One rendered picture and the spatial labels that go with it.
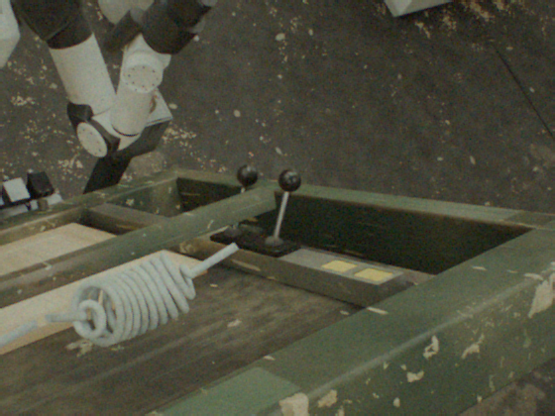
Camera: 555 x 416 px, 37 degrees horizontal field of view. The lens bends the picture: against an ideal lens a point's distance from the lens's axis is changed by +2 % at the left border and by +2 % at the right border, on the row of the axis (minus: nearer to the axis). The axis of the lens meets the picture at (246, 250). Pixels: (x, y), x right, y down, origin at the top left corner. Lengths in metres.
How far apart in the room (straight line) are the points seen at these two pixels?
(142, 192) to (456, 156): 2.10
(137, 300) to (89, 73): 0.96
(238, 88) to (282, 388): 2.71
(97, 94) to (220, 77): 1.73
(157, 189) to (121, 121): 0.37
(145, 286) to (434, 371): 0.28
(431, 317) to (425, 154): 2.87
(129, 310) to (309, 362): 0.17
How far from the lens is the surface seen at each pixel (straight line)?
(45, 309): 1.33
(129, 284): 0.73
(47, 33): 1.59
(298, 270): 1.20
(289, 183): 1.26
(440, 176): 3.64
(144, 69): 1.45
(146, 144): 2.08
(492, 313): 0.84
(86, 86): 1.65
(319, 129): 3.43
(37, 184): 2.03
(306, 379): 0.72
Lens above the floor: 2.55
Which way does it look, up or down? 58 degrees down
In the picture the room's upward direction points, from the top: 44 degrees clockwise
